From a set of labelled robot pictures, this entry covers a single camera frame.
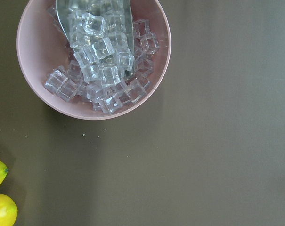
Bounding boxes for metal ice scoop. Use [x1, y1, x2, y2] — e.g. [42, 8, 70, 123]
[55, 0, 134, 81]

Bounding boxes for clear ice cubes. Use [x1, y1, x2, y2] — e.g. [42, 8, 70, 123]
[44, 0, 159, 114]

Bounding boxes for pink bowl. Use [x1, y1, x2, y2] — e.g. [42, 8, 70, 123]
[16, 0, 171, 120]

